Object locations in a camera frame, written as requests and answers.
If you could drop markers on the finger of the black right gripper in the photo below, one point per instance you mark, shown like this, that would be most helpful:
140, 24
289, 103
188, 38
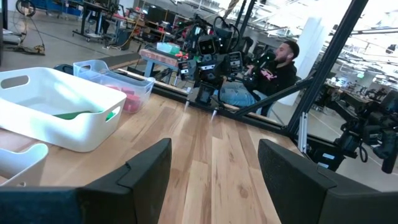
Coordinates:
187, 70
235, 61

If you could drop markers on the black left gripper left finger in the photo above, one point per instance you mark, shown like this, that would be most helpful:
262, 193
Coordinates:
136, 193

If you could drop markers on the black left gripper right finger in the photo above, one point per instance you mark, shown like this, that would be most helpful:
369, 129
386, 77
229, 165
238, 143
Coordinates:
289, 186

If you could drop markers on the long red block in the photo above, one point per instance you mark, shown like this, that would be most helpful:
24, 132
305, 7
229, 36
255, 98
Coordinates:
132, 104

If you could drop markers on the green rectangular block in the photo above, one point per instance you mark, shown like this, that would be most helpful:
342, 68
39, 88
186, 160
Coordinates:
73, 115

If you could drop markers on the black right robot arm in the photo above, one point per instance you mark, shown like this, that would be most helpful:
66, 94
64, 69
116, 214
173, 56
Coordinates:
204, 93

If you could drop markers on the teal plastic box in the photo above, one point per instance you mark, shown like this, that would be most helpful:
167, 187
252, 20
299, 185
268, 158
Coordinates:
168, 48

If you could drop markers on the person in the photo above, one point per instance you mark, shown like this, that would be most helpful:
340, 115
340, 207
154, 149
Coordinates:
276, 74

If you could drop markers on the clear plastic bin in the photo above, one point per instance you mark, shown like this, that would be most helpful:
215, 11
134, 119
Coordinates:
93, 70

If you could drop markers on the black robot equipment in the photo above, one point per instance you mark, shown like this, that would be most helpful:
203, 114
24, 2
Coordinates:
373, 133

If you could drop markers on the white plastic bin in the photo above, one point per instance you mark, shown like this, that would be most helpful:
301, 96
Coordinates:
46, 130

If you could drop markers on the grey plastic bin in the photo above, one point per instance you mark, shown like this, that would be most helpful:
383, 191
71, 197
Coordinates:
21, 165

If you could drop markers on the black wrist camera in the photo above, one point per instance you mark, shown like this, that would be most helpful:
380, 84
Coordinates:
206, 46

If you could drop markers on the grey metal table frame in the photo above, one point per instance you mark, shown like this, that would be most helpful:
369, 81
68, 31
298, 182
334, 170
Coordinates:
148, 67

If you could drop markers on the silver metal bracket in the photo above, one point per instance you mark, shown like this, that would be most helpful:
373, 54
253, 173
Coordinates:
303, 132

